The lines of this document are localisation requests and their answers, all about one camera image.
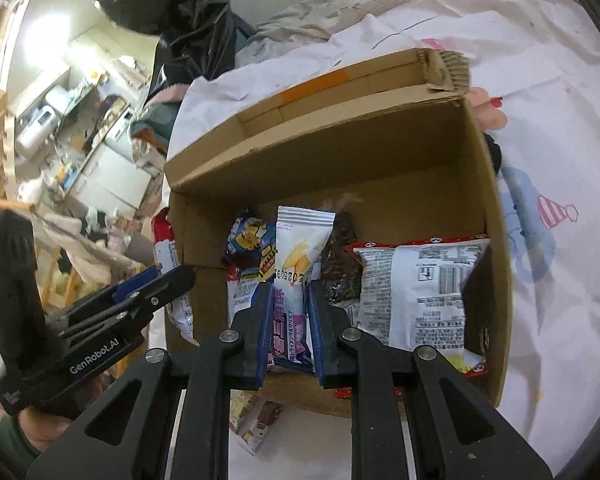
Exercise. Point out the white cabinet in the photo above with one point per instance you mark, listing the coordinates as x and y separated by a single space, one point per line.
110 175

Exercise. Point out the blue snack bag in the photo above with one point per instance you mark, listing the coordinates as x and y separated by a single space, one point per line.
247 240

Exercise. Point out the red edged white snack packet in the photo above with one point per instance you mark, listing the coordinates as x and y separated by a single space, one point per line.
420 300

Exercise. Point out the black plastic bag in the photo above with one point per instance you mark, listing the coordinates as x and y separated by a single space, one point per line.
195 30

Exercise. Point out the white purple snack packet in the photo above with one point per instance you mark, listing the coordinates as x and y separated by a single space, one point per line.
300 245

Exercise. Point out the green orange cloth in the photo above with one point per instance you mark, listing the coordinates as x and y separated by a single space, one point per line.
150 125

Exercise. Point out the white blue snack packet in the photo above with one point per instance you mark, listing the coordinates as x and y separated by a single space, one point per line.
240 300

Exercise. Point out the cardboard box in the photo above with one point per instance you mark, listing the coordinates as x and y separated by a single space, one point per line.
330 150

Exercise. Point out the white printed bedsheet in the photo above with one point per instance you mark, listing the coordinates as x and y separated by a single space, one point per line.
555 160

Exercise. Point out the floral quilt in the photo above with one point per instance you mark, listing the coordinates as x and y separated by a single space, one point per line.
330 15

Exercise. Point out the person's left forearm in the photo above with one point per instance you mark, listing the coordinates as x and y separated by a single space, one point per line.
10 447

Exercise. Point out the clear packet with dark snack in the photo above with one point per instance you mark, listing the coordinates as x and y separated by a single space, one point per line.
342 260

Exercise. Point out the brown white snack packet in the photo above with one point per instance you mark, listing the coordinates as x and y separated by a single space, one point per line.
262 420

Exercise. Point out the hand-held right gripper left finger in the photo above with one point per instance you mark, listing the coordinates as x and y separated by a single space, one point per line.
265 340

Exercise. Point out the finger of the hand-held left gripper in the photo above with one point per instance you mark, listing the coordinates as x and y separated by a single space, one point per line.
130 287
165 295

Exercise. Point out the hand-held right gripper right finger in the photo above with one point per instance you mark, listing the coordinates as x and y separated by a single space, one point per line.
317 340

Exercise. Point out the white kitchen appliance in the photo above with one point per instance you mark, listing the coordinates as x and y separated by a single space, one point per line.
35 127

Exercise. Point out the pale yellow snack packet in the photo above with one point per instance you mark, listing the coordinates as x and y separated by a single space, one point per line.
240 407

